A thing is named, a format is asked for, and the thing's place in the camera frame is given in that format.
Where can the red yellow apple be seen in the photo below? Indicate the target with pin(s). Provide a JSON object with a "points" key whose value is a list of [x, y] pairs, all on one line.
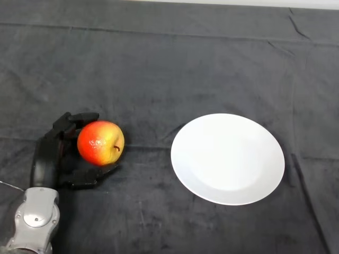
{"points": [[100, 143]]}

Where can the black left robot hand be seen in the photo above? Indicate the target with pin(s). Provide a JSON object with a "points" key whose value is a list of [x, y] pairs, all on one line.
{"points": [[45, 158]]}

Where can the white round plate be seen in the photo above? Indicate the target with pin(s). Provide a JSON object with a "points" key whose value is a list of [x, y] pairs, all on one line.
{"points": [[227, 158]]}

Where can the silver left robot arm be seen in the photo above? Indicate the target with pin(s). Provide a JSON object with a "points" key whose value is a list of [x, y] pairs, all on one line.
{"points": [[34, 219]]}

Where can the black cloth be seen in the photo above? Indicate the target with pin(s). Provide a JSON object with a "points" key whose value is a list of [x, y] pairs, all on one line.
{"points": [[169, 79]]}

